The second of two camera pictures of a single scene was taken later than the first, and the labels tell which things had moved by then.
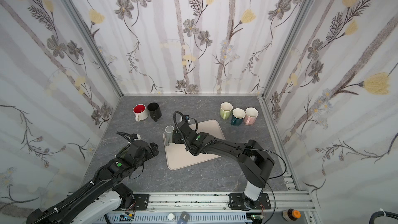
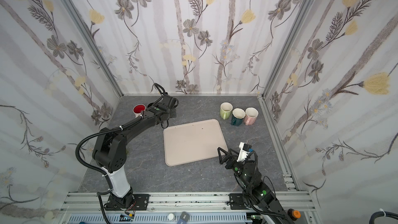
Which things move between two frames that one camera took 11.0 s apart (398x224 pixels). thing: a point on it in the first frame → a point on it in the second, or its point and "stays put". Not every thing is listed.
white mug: (140, 112) stays put
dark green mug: (238, 115) stays put
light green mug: (225, 110) stays put
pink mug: (251, 115) stays put
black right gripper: (177, 136) → (231, 157)
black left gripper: (152, 149) → (169, 102)
